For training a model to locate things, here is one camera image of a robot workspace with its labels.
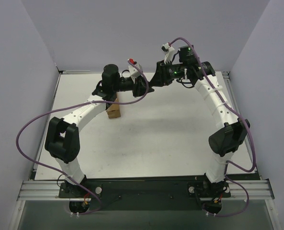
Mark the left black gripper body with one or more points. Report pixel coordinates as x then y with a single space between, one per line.
137 88

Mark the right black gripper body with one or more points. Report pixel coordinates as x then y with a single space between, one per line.
162 72

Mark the brown cardboard express box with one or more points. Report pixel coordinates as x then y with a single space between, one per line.
113 111

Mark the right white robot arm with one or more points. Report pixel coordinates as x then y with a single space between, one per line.
231 130

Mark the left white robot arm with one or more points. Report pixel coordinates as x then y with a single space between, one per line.
63 134

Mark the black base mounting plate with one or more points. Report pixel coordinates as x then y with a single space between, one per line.
171 193

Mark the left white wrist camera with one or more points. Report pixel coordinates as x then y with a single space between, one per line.
134 69

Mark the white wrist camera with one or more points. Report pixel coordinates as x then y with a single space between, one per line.
169 52
134 69

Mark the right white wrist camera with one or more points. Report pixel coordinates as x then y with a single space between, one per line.
169 52

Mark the aluminium frame rail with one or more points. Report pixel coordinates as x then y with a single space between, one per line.
48 191

